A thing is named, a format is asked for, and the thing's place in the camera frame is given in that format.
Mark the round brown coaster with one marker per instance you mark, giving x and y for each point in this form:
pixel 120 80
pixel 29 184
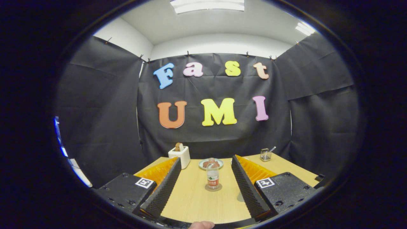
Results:
pixel 220 188

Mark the clear juice bottle red label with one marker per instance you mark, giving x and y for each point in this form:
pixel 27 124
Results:
pixel 212 178

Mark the brown bread slice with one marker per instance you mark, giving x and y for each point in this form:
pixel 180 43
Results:
pixel 179 147

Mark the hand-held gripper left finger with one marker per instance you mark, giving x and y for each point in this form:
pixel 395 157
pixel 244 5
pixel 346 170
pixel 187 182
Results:
pixel 163 190

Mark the white toaster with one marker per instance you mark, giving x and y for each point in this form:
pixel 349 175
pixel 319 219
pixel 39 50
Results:
pixel 182 159

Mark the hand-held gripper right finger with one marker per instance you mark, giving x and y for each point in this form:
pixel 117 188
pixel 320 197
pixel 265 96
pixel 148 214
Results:
pixel 249 190

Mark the wooden table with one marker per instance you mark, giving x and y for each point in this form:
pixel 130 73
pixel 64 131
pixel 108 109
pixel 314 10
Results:
pixel 190 206

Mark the large ceiling light panel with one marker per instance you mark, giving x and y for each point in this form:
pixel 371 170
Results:
pixel 206 5

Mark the computer monitor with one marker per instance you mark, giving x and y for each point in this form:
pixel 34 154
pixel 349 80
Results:
pixel 58 133

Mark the small ceiling light panel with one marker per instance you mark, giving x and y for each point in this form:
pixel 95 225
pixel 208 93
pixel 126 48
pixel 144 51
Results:
pixel 305 28

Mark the pale green plate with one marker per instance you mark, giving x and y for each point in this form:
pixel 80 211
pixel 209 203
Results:
pixel 201 164

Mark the white side desk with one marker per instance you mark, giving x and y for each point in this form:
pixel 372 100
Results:
pixel 79 175

